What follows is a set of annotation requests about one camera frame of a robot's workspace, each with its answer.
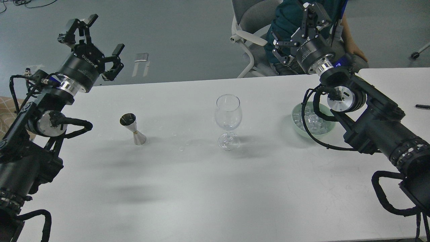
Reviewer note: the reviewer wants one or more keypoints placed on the grey white office chair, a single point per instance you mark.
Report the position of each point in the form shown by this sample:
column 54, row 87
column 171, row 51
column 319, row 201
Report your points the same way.
column 251, row 22

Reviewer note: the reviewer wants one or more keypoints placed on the person in teal sweater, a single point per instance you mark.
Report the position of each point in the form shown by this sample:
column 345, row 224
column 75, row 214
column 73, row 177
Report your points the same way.
column 288, row 18

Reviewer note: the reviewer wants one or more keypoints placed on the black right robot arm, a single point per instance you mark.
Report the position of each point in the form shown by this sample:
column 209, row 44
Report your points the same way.
column 372, row 122

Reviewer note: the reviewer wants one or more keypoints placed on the beige checkered sofa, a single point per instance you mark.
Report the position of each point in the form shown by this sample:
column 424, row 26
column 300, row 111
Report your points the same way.
column 7, row 114

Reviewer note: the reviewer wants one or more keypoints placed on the black chair caster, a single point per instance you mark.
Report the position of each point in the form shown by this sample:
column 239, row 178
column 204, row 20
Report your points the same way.
column 417, row 53

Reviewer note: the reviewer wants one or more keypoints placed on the green bowl of ice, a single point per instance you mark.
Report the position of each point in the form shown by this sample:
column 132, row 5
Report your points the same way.
column 317, row 126

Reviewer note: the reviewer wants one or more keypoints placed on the clear wine glass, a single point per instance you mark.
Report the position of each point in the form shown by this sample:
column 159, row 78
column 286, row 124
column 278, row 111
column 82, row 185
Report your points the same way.
column 228, row 116

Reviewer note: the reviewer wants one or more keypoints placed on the black pen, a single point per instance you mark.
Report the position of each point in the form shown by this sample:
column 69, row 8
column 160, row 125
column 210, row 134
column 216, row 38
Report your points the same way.
column 419, row 106

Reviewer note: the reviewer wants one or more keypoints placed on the steel double jigger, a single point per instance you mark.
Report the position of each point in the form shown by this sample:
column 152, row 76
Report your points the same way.
column 128, row 121

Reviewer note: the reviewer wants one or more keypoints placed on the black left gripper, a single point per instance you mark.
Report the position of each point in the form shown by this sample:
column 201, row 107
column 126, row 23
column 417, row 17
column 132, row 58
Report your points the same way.
column 80, row 65

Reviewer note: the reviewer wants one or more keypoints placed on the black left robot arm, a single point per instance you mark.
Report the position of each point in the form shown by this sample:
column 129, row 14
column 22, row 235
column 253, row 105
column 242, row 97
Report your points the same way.
column 30, row 148

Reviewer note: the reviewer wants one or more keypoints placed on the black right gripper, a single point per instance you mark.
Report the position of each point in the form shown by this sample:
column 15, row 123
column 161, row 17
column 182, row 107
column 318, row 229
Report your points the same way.
column 313, row 55

